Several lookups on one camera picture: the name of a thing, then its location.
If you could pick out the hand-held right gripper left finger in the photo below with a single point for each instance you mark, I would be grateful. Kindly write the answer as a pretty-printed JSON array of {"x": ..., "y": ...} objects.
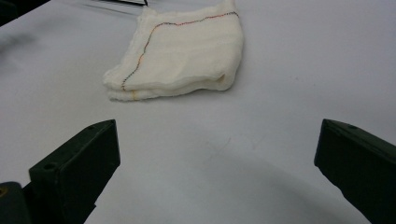
[{"x": 74, "y": 168}]

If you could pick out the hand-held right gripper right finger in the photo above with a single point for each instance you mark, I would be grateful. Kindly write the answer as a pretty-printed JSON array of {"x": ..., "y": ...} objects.
[{"x": 361, "y": 165}]

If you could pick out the white towel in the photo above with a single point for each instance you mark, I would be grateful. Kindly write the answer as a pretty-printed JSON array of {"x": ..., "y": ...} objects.
[{"x": 186, "y": 53}]

